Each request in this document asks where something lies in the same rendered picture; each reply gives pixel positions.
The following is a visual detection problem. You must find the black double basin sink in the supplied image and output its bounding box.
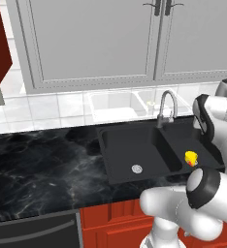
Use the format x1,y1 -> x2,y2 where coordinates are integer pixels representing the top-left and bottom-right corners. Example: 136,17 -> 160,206
96,115 -> 226,186

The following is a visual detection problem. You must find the grey curved sink tap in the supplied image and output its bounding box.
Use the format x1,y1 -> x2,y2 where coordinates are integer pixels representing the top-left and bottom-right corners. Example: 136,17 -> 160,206
155,89 -> 179,130

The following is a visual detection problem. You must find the yellow cup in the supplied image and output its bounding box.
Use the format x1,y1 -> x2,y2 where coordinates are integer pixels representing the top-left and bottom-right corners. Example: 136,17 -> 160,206
184,150 -> 199,168

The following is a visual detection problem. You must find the red drawer front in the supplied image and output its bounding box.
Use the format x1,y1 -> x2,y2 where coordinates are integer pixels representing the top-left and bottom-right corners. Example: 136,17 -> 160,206
79,198 -> 154,231

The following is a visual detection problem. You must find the red base cupboard door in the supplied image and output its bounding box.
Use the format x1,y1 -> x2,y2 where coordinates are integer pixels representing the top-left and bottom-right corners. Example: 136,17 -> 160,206
81,218 -> 156,248

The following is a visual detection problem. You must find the black dishwasher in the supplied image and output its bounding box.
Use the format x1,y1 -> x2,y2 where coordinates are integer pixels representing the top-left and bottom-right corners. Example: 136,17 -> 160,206
0,208 -> 84,248

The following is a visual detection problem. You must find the wide grey wall cupboard door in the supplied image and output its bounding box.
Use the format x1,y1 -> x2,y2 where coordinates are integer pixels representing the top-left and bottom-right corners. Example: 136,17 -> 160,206
6,0 -> 161,95

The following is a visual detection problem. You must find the dark cupboard door handle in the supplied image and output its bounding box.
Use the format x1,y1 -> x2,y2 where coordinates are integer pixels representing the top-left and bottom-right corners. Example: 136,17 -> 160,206
164,0 -> 185,16
143,0 -> 162,16

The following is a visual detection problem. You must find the narrow grey wall cupboard door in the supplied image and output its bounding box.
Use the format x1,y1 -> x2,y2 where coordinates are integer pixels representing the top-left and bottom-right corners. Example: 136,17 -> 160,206
153,0 -> 227,82

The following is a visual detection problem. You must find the black dishwasher handle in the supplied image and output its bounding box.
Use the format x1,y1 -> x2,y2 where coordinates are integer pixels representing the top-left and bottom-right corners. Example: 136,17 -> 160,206
0,219 -> 78,246

